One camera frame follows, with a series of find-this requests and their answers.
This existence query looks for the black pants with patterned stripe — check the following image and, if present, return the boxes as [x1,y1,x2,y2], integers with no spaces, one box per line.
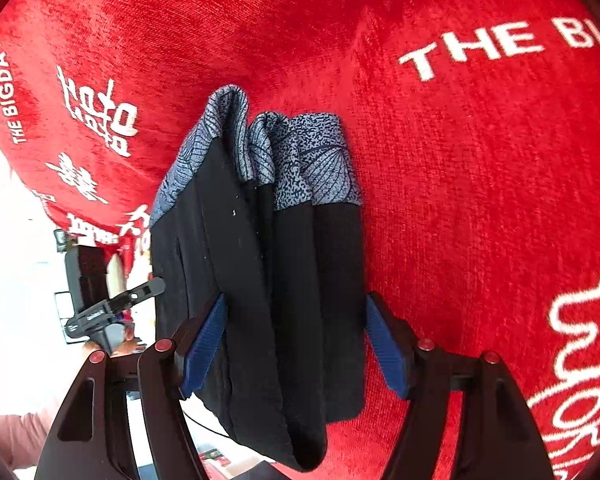
[150,84,366,472]

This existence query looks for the person hand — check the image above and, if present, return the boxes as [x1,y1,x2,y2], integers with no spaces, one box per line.
[82,322,147,358]

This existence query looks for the red blanket with white characters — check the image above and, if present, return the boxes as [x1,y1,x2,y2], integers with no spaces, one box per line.
[0,0,600,479]

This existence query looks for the black cable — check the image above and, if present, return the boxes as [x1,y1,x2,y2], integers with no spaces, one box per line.
[182,408,232,441]

